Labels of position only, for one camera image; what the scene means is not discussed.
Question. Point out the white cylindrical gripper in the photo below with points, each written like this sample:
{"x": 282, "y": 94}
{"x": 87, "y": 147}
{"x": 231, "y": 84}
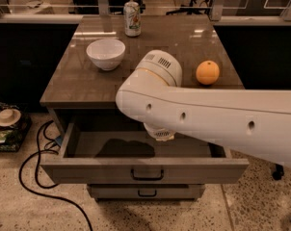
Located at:
{"x": 159, "y": 132}

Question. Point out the grey top drawer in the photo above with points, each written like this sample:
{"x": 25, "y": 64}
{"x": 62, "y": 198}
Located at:
{"x": 134, "y": 157}

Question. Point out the grey drawer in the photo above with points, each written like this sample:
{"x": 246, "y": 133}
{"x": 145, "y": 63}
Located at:
{"x": 134, "y": 157}
{"x": 144, "y": 191}

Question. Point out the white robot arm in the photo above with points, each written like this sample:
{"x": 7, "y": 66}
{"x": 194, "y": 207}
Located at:
{"x": 254, "y": 122}

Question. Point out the grey drawer cabinet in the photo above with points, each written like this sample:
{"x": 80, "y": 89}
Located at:
{"x": 81, "y": 92}

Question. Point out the grey bottom drawer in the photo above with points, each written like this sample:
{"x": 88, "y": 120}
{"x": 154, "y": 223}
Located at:
{"x": 144, "y": 191}

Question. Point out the orange fruit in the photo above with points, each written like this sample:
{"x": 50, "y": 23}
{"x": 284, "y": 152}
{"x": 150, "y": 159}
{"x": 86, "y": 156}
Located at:
{"x": 207, "y": 73}

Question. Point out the white ceramic bowl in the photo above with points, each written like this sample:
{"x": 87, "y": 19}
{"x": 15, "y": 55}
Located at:
{"x": 106, "y": 54}

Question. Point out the black stand leg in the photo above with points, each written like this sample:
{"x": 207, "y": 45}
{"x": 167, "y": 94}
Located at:
{"x": 278, "y": 173}

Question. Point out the dark box of items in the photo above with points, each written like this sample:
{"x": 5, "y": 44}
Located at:
{"x": 13, "y": 136}

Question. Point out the tan toy hat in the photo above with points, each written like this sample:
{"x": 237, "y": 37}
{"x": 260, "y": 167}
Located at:
{"x": 9, "y": 117}

